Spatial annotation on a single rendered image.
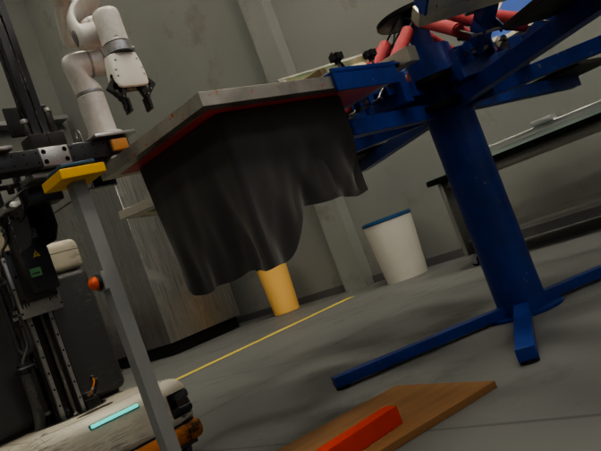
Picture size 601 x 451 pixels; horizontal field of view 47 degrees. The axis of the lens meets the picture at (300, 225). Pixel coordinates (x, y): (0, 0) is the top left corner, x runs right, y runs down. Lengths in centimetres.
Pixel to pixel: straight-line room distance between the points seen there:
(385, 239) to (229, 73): 305
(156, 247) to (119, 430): 549
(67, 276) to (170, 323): 495
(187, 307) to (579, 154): 436
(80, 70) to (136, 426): 121
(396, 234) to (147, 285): 288
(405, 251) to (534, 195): 121
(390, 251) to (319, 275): 166
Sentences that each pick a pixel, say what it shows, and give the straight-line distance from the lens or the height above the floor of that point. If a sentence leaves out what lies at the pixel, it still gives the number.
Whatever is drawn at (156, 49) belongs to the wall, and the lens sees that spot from 931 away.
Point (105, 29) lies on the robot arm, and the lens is 203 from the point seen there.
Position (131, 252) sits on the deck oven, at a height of 121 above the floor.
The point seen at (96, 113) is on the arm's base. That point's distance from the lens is 245.
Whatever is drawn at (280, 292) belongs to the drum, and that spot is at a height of 24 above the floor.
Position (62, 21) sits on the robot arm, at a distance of 248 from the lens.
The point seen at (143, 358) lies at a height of 42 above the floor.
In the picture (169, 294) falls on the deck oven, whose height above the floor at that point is 63.
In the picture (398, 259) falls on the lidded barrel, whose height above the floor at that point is 19.
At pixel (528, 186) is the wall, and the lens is 628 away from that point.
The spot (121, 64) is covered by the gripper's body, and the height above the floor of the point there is 119.
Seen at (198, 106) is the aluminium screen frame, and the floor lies 96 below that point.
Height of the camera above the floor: 53
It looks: 2 degrees up
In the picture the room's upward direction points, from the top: 20 degrees counter-clockwise
